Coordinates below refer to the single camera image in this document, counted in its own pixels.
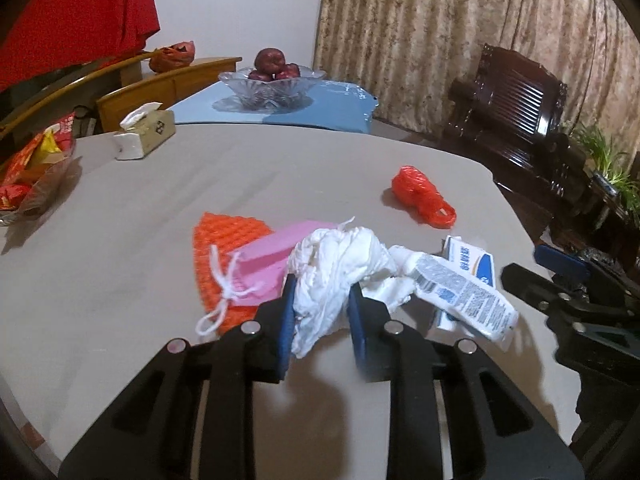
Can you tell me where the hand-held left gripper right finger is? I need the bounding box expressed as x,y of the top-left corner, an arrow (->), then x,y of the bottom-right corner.
347,284 -> 586,480

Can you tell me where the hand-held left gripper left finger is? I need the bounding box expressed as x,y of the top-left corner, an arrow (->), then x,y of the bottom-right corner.
59,274 -> 298,480

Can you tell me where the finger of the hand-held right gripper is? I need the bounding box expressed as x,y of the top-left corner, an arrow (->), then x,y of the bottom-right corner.
534,245 -> 621,291
501,262 -> 626,318

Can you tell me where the white tissue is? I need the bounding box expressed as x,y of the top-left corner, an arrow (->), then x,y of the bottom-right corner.
287,226 -> 416,359

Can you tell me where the pink face mask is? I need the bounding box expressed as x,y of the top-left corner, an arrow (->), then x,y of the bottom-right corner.
196,217 -> 356,336

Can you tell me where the blue and white box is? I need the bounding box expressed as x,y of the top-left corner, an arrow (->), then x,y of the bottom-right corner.
434,235 -> 496,332

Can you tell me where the orange foam fruit net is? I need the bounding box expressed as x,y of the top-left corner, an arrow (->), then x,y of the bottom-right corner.
194,212 -> 276,333

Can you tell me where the small red plastic bag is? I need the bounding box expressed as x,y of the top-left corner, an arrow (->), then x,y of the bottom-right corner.
391,165 -> 457,227

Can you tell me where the dark wooden side table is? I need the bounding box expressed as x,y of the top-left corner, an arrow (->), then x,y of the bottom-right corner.
590,175 -> 640,256

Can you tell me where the potted green plant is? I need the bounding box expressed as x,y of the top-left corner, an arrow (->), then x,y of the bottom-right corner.
567,122 -> 633,196

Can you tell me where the dark wooden armchair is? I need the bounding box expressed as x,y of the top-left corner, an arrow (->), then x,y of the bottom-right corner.
442,43 -> 586,211

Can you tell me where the blue tablecloth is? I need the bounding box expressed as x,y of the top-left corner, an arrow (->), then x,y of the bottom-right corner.
167,79 -> 377,135

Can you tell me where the glass fruit bowl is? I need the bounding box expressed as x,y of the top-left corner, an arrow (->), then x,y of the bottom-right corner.
218,65 -> 328,112

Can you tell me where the tissue box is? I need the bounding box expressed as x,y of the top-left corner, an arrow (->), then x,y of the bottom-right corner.
112,102 -> 177,161

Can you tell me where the wooden cabinet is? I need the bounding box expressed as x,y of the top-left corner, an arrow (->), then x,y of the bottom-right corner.
0,55 -> 242,133

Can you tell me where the glass snack dish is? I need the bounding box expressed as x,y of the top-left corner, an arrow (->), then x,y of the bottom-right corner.
0,150 -> 76,226

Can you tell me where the beige patterned curtain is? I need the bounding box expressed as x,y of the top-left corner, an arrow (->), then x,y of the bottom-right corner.
312,0 -> 640,161

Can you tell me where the red printed snack packet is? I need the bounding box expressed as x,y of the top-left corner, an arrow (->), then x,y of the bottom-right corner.
47,114 -> 77,153

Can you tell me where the yellow snack packet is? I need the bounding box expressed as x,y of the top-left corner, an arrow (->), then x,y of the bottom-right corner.
30,127 -> 68,168

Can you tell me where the small red snack packet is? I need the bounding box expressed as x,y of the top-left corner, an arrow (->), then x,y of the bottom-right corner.
0,182 -> 36,211

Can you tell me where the red dotted snack packet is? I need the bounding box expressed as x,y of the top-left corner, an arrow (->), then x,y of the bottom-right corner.
0,132 -> 48,186

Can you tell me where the red cloth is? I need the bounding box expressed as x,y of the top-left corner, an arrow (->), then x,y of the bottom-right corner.
0,0 -> 161,92

